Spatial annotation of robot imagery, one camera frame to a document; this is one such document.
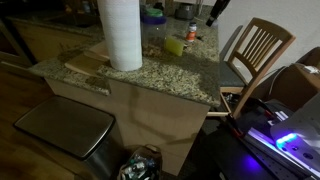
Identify wooden chair with grey seat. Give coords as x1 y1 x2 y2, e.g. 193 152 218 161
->
208 17 296 118

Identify black pot on counter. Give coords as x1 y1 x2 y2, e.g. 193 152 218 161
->
175 3 194 20

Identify bag of recyclables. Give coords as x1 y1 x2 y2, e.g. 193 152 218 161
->
117 144 163 180

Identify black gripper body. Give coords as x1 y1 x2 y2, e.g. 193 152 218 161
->
206 0 231 27

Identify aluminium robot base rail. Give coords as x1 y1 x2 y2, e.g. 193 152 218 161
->
244 109 320 180

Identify wooden cutting board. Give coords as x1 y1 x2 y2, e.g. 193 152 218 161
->
65 41 109 77

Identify small orange white bottle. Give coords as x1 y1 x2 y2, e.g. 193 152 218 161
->
186 22 197 42

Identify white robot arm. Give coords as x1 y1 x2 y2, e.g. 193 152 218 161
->
219 17 319 177

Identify yellow-green sponge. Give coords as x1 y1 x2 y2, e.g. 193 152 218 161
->
164 36 184 56

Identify clear jar with blue lid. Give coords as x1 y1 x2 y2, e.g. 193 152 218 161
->
141 7 167 57

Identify white paper towel roll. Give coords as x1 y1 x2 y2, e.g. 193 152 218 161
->
97 0 142 71

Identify stainless steel trash can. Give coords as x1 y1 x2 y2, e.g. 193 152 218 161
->
14 96 122 180

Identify brown cardboard box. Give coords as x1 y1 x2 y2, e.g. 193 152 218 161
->
268 47 320 111

